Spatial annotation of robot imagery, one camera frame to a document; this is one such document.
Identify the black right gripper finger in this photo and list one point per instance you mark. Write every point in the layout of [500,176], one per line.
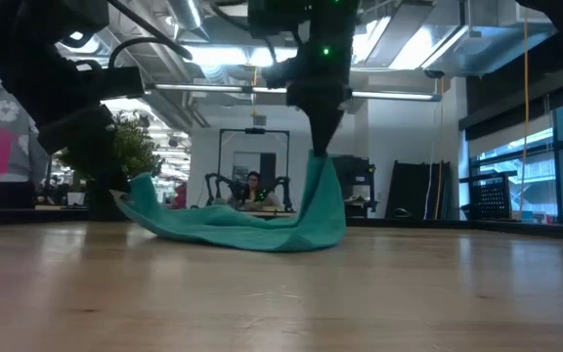
[323,107]

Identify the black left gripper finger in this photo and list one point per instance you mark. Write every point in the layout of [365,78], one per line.
[76,129]

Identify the teal microfiber towel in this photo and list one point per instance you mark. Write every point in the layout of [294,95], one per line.
[262,234]

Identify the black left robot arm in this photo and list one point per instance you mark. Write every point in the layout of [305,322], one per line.
[17,24]

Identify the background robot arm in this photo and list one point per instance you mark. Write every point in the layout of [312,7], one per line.
[211,188]
[285,193]

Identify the person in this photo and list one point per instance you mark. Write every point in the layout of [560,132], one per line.
[254,188]
[3,110]

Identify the artificial potted plant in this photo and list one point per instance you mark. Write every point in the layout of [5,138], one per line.
[140,146]

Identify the linear ceiling light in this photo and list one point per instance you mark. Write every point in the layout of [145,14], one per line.
[394,95]

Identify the black equipment rack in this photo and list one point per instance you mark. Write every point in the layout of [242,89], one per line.
[359,176]

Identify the black flat panels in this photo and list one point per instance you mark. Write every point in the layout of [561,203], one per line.
[418,190]

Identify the black perforated metal cart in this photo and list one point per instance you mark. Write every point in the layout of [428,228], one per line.
[489,198]

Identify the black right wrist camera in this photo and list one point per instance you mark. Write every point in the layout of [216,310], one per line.
[284,75]

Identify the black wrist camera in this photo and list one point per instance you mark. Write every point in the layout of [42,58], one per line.
[115,83]
[284,75]

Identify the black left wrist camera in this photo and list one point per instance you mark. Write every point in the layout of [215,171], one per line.
[115,83]

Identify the black background gantry frame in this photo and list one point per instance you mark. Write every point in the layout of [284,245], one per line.
[254,130]

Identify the silver ventilation duct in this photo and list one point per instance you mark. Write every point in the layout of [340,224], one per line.
[186,12]

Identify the large metal air duct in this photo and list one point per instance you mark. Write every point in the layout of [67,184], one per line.
[482,49]

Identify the black aluminium table frame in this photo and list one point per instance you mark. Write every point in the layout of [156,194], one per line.
[457,227]

